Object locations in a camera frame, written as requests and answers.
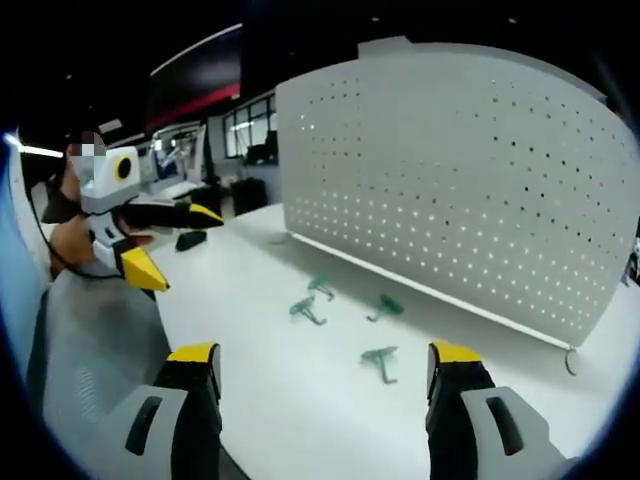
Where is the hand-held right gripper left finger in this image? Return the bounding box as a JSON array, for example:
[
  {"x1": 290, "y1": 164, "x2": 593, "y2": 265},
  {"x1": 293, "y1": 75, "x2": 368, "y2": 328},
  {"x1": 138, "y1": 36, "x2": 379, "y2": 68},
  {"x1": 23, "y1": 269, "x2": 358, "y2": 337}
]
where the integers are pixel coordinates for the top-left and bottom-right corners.
[{"x1": 92, "y1": 341, "x2": 224, "y2": 480}]

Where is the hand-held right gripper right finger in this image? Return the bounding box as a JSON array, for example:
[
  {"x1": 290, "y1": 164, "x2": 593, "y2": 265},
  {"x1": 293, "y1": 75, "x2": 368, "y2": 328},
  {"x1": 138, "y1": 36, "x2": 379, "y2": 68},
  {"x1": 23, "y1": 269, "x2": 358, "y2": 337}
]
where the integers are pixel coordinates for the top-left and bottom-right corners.
[{"x1": 424, "y1": 339, "x2": 567, "y2": 480}]

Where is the green hook assembly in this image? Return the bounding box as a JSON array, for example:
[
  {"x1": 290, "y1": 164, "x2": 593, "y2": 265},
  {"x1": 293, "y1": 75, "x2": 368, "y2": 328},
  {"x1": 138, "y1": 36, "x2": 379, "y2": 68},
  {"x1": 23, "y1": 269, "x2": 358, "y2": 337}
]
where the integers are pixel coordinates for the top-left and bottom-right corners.
[
  {"x1": 359, "y1": 344, "x2": 400, "y2": 386},
  {"x1": 366, "y1": 293, "x2": 405, "y2": 323},
  {"x1": 288, "y1": 294, "x2": 329, "y2": 327},
  {"x1": 306, "y1": 276, "x2": 336, "y2": 303}
]

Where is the white perforated mounting plate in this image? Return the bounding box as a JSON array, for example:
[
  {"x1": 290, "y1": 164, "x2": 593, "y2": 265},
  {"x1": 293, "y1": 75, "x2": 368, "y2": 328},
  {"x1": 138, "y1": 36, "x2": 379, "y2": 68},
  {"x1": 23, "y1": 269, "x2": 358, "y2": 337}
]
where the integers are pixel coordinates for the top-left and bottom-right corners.
[{"x1": 274, "y1": 41, "x2": 640, "y2": 351}]

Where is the person's left hand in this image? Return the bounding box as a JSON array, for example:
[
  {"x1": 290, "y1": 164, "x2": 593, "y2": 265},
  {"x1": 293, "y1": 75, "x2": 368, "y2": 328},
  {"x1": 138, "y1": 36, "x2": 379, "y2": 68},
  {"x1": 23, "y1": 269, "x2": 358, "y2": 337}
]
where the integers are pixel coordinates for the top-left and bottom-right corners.
[{"x1": 49, "y1": 216, "x2": 99, "y2": 279}]

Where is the small black object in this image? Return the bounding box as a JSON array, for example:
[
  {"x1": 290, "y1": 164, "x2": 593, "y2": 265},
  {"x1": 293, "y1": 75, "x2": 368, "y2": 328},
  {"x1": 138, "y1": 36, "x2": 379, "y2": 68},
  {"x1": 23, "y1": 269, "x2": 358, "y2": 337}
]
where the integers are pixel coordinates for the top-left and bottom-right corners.
[{"x1": 174, "y1": 230, "x2": 208, "y2": 253}]

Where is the person's dark clothing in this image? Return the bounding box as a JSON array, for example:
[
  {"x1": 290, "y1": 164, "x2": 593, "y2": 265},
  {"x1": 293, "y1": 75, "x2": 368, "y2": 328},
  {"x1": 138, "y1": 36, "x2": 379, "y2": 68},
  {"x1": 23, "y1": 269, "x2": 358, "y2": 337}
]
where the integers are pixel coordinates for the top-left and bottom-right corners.
[{"x1": 41, "y1": 172, "x2": 84, "y2": 225}]

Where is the black office chair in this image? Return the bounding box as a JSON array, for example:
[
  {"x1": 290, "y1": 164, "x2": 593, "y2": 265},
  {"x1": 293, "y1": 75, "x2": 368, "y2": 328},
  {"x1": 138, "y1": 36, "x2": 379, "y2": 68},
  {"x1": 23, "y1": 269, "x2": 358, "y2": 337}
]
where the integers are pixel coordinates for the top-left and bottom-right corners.
[{"x1": 230, "y1": 176, "x2": 268, "y2": 217}]

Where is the grey mesh office chair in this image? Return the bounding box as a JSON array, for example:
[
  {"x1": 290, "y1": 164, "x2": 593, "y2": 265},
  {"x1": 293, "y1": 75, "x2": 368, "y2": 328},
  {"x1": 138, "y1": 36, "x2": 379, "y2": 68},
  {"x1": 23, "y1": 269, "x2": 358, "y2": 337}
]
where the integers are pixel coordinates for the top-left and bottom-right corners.
[{"x1": 27, "y1": 272, "x2": 174, "y2": 480}]

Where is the dark object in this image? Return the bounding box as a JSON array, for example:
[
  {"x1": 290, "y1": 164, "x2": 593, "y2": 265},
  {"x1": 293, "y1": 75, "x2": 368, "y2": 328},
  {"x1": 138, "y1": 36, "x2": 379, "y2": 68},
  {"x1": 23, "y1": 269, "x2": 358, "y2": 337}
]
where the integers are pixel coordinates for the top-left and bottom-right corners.
[{"x1": 621, "y1": 238, "x2": 640, "y2": 290}]

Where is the white frame workstation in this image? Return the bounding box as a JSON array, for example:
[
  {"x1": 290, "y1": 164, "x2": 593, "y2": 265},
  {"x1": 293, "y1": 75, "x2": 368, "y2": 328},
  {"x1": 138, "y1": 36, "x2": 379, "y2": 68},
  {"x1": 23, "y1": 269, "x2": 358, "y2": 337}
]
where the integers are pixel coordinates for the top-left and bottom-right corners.
[{"x1": 142, "y1": 123, "x2": 209, "y2": 199}]

